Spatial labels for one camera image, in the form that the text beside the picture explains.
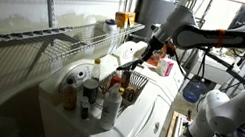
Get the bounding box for white dryer machine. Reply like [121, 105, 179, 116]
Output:
[107, 36, 191, 90]

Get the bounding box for pink and white box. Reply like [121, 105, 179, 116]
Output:
[155, 57, 176, 79]

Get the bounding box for wire and bamboo basket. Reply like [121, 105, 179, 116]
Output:
[93, 64, 152, 117]

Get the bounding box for small dark bottle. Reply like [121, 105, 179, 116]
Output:
[78, 100, 93, 121]

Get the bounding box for orange detergent box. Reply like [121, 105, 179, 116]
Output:
[145, 42, 169, 70]

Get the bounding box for black metal frame bar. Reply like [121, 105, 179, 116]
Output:
[200, 51, 245, 89]

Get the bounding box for white wire shelf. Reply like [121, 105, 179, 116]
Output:
[0, 0, 147, 77]

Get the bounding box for red lidded jar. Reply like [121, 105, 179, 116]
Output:
[108, 73, 123, 91]

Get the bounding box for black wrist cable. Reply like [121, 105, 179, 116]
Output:
[164, 40, 213, 91]

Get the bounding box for white jar purple lid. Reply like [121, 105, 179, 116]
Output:
[101, 18, 120, 37]

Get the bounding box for small orange cardboard box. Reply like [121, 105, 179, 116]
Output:
[125, 11, 138, 28]

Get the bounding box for orange strap on arm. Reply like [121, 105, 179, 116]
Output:
[214, 27, 228, 50]

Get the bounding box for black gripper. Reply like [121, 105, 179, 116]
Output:
[115, 31, 166, 79]

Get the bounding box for white spray bottle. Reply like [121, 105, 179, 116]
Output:
[98, 80, 127, 134]

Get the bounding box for white washing machine with basket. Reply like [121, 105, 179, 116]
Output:
[28, 39, 185, 137]

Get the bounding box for blue water jug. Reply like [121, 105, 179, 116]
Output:
[181, 75, 210, 106]

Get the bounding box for clear bottle yellow cap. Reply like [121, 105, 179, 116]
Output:
[89, 56, 105, 84]

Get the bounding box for brown glass bottle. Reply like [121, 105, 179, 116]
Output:
[119, 69, 133, 91]

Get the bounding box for blue and white can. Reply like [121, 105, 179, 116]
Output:
[80, 76, 101, 106]

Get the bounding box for amber bottle black cap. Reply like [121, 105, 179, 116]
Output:
[60, 77, 82, 112]

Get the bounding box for white shelf upright rail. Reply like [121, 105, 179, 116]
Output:
[35, 0, 61, 29]

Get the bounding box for grey water heater tank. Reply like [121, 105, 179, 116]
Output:
[132, 0, 183, 48]

